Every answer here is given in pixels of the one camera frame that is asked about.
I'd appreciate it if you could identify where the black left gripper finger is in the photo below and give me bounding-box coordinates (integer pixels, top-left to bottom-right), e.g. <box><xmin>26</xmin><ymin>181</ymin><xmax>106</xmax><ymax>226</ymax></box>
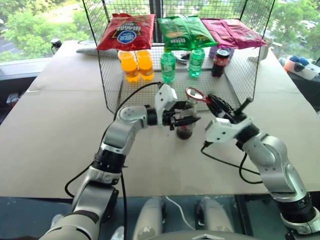
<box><xmin>172</xmin><ymin>115</ymin><xmax>202</xmax><ymax>129</ymax></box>
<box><xmin>174</xmin><ymin>101</ymin><xmax>195</xmax><ymax>111</ymax></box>

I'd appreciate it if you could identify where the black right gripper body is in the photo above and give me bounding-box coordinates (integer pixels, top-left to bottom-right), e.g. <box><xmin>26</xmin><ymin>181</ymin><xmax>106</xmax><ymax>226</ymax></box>
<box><xmin>219</xmin><ymin>97</ymin><xmax>254</xmax><ymax>125</ymax></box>

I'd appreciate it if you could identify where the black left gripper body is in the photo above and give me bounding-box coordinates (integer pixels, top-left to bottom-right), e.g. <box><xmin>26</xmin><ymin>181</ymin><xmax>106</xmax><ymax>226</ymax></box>
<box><xmin>158</xmin><ymin>101</ymin><xmax>191</xmax><ymax>131</ymax></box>

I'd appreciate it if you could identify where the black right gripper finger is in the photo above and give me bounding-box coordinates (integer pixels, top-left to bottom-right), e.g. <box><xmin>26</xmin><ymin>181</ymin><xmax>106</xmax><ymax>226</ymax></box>
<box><xmin>205</xmin><ymin>99</ymin><xmax>227</xmax><ymax>119</ymax></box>
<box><xmin>207</xmin><ymin>94</ymin><xmax>235</xmax><ymax>114</ymax></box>

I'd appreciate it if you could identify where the glass cola bottle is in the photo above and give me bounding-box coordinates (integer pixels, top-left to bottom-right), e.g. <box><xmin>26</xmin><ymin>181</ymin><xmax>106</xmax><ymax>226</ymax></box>
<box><xmin>175</xmin><ymin>96</ymin><xmax>197</xmax><ymax>141</ymax></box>

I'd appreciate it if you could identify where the red bottle opener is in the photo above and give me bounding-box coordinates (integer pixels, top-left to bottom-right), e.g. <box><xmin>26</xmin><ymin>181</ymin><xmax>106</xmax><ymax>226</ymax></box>
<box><xmin>184</xmin><ymin>87</ymin><xmax>214</xmax><ymax>105</ymax></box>

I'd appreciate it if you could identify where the dark cola plastic bottle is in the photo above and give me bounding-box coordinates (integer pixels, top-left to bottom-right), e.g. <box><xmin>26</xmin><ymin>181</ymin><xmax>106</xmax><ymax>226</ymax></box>
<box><xmin>211</xmin><ymin>48</ymin><xmax>232</xmax><ymax>78</ymax></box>

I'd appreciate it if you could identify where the green soda plastic bottle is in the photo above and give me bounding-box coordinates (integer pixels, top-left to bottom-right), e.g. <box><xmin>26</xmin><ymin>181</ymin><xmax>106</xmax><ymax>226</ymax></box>
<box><xmin>160</xmin><ymin>51</ymin><xmax>177</xmax><ymax>84</ymax></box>
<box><xmin>187</xmin><ymin>48</ymin><xmax>206</xmax><ymax>78</ymax></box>

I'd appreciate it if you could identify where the orange soda plastic bottle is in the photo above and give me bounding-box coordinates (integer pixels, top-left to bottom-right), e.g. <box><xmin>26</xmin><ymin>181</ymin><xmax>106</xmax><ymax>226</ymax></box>
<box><xmin>136</xmin><ymin>49</ymin><xmax>154</xmax><ymax>82</ymax></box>
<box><xmin>117</xmin><ymin>50</ymin><xmax>139</xmax><ymax>84</ymax></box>

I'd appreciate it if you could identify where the small black white object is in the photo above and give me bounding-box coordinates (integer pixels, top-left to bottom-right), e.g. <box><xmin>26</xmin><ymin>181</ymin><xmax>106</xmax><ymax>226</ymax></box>
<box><xmin>176</xmin><ymin>49</ymin><xmax>192</xmax><ymax>66</ymax></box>

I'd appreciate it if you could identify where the white cup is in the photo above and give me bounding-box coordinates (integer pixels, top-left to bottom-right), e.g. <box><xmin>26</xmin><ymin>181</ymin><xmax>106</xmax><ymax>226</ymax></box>
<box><xmin>259</xmin><ymin>45</ymin><xmax>270</xmax><ymax>60</ymax></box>

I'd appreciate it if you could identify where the green chip bag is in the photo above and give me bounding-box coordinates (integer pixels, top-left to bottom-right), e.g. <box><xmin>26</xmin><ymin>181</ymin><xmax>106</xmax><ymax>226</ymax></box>
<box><xmin>157</xmin><ymin>16</ymin><xmax>198</xmax><ymax>51</ymax></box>
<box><xmin>183</xmin><ymin>15</ymin><xmax>219</xmax><ymax>49</ymax></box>

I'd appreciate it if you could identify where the purple chip bag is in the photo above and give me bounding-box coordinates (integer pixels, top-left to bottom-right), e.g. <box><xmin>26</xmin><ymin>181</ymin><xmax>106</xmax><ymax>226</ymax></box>
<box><xmin>201</xmin><ymin>18</ymin><xmax>241</xmax><ymax>49</ymax></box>
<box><xmin>223</xmin><ymin>19</ymin><xmax>268</xmax><ymax>50</ymax></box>

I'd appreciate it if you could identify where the pile of plush toys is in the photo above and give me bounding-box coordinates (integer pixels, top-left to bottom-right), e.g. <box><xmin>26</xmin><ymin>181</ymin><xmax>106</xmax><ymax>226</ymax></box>
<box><xmin>278</xmin><ymin>54</ymin><xmax>320</xmax><ymax>81</ymax></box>

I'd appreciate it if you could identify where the red chip bag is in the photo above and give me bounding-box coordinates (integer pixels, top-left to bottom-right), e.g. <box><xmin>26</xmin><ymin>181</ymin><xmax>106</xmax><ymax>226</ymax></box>
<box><xmin>96</xmin><ymin>13</ymin><xmax>156</xmax><ymax>52</ymax></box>

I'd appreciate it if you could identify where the grey rounded robot leg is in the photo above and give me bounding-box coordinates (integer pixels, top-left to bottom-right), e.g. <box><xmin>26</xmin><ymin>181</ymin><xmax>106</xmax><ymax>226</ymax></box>
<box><xmin>198</xmin><ymin>196</ymin><xmax>235</xmax><ymax>234</ymax></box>
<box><xmin>132</xmin><ymin>197</ymin><xmax>167</xmax><ymax>240</ymax></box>

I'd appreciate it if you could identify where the grey robot torso edge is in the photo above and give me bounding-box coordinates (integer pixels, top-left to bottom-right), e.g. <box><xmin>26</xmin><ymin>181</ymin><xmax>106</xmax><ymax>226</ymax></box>
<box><xmin>149</xmin><ymin>230</ymin><xmax>261</xmax><ymax>240</ymax></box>

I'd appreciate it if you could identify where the white rounded robot foot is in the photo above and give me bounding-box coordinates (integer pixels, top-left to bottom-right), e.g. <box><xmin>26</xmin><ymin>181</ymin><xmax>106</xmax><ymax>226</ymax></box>
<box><xmin>111</xmin><ymin>226</ymin><xmax>126</xmax><ymax>240</ymax></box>

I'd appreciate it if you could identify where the black round device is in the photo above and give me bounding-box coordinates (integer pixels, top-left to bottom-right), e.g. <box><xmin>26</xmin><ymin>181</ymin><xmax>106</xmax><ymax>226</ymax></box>
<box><xmin>49</xmin><ymin>38</ymin><xmax>63</xmax><ymax>54</ymax></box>

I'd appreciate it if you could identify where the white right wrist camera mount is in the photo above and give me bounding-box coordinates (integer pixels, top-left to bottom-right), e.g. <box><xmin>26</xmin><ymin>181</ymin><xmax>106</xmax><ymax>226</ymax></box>
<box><xmin>204</xmin><ymin>116</ymin><xmax>256</xmax><ymax>144</ymax></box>

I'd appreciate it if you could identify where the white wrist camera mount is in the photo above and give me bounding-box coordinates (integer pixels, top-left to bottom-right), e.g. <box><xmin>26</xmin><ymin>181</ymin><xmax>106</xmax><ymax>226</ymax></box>
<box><xmin>154</xmin><ymin>83</ymin><xmax>179</xmax><ymax>119</ymax></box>
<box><xmin>204</xmin><ymin>116</ymin><xmax>256</xmax><ymax>144</ymax></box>

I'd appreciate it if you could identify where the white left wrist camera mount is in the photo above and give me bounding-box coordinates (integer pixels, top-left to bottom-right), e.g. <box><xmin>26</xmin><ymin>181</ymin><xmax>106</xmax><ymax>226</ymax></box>
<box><xmin>154</xmin><ymin>83</ymin><xmax>179</xmax><ymax>119</ymax></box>

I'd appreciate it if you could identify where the black wire mesh rack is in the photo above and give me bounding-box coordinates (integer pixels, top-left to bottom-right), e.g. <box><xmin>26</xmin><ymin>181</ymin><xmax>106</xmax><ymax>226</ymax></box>
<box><xmin>81</xmin><ymin>0</ymin><xmax>277</xmax><ymax>114</ymax></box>

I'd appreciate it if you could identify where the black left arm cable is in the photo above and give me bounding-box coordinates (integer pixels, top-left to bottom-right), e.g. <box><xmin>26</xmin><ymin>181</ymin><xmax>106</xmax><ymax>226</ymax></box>
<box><xmin>64</xmin><ymin>81</ymin><xmax>162</xmax><ymax>240</ymax></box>

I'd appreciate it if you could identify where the thin white cable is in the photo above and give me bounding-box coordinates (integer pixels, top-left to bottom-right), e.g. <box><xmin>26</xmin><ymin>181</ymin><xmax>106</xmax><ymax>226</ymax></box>
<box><xmin>165</xmin><ymin>196</ymin><xmax>196</xmax><ymax>231</ymax></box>

